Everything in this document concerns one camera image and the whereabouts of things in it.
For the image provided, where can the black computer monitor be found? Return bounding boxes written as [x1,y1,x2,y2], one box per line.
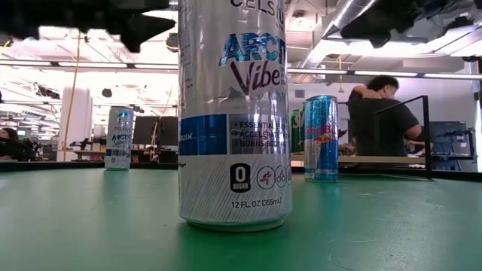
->
[133,115,162,146]
[160,115,179,146]

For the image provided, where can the dark blue partition screen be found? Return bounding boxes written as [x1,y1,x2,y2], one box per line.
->
[429,120,468,171]

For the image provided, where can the black aluminium table frame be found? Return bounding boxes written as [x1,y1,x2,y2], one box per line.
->
[0,160,482,183]

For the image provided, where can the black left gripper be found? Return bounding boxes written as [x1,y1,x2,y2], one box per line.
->
[77,0,176,53]

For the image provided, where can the green table mat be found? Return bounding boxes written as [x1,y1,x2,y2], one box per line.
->
[0,167,482,271]

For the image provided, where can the white round column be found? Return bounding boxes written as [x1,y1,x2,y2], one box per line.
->
[59,85,94,163]

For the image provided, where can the yellow hanging pendant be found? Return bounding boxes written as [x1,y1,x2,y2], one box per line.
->
[337,54,346,94]

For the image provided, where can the person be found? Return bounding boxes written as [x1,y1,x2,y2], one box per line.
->
[0,126,37,162]
[338,75,434,157]

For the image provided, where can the wooden background desk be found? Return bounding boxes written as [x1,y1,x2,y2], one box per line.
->
[56,148,106,162]

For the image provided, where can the silver ventilation duct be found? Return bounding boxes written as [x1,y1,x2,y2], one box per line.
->
[300,0,374,69]

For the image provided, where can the green Sprite can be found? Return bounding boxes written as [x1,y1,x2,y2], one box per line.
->
[290,108,306,154]

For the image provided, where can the blue Red Bull can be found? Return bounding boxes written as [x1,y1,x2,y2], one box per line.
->
[303,95,340,184]

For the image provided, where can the white Celsius Arctic Vibe can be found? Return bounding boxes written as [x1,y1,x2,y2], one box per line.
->
[177,0,293,233]
[104,106,135,171]

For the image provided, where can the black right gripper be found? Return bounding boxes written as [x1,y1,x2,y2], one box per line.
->
[340,0,464,48]

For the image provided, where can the black background stand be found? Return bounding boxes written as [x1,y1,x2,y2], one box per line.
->
[432,127,476,161]

